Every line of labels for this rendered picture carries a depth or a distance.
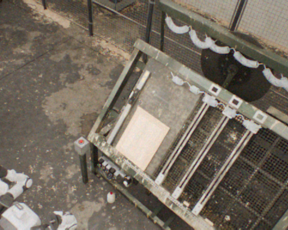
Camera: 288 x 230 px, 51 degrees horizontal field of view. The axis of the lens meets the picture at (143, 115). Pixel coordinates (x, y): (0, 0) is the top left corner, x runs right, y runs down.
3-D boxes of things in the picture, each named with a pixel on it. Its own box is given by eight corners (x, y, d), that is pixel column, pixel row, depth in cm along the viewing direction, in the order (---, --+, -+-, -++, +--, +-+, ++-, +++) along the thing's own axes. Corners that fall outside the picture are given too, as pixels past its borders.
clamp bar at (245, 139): (191, 208, 307) (184, 215, 286) (258, 110, 279) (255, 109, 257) (200, 215, 304) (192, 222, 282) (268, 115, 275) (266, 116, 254)
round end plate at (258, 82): (191, 80, 350) (209, 19, 290) (194, 78, 354) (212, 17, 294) (252, 117, 321) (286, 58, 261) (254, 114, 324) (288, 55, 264)
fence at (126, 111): (108, 141, 352) (106, 142, 349) (147, 70, 329) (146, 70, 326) (111, 144, 350) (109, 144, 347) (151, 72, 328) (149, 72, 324)
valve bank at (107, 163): (93, 168, 362) (93, 157, 344) (102, 161, 370) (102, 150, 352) (123, 194, 344) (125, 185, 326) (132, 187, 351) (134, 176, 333)
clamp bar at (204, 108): (155, 179, 325) (146, 184, 304) (215, 84, 297) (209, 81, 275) (162, 185, 321) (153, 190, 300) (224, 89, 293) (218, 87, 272)
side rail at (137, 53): (96, 129, 367) (90, 130, 357) (140, 48, 341) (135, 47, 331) (99, 132, 365) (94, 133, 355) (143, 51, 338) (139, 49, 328)
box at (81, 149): (75, 151, 355) (73, 142, 341) (82, 145, 361) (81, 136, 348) (81, 157, 351) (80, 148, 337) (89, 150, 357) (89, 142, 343)
